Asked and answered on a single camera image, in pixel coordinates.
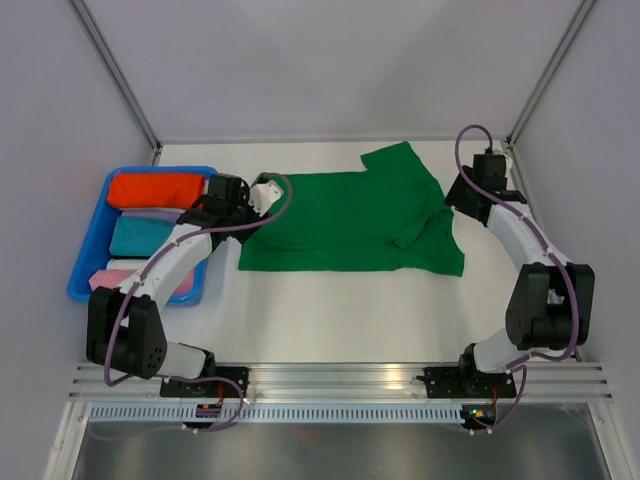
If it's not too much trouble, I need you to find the green t-shirt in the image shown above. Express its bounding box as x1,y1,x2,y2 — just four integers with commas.
238,142,465,277

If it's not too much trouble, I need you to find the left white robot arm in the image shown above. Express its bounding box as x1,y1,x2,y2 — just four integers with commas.
86,174,263,396

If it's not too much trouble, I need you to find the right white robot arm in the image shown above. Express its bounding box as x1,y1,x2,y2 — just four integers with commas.
445,150,595,395

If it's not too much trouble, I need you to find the lilac rolled t-shirt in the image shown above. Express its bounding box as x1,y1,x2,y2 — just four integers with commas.
121,209,184,223

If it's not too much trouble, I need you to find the orange rolled t-shirt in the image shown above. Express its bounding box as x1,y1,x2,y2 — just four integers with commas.
106,173,206,210

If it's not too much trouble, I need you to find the teal rolled t-shirt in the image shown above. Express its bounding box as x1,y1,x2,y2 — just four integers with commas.
109,217,174,258

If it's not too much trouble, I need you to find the white rolled t-shirt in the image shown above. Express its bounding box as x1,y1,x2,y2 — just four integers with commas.
106,259,147,271

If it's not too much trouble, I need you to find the pink rolled t-shirt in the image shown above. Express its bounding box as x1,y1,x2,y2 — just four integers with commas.
89,269,194,296

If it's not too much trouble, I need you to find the blue plastic bin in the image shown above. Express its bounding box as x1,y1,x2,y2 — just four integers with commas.
67,166,217,303

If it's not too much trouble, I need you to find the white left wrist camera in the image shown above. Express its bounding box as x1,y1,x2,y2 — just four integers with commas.
248,180,284,217

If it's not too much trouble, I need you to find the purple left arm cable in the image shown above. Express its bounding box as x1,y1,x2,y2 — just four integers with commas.
102,171,294,432

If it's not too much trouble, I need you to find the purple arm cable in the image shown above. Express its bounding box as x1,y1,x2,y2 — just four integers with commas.
444,124,582,434
102,171,294,432

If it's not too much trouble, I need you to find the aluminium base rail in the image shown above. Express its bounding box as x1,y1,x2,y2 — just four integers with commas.
67,362,613,403

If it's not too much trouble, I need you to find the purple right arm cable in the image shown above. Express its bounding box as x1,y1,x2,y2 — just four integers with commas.
444,124,582,434

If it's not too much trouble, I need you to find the aluminium frame post right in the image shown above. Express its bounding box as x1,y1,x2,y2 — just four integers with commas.
505,0,600,149

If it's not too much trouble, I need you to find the aluminium frame post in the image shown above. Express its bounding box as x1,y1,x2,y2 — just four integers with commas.
67,0,162,155
505,0,600,149

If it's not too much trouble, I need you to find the aluminium frame post left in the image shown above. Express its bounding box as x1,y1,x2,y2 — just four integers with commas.
67,0,162,155

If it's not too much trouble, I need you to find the slotted cable duct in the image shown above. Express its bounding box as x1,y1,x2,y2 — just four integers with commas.
89,403,464,424

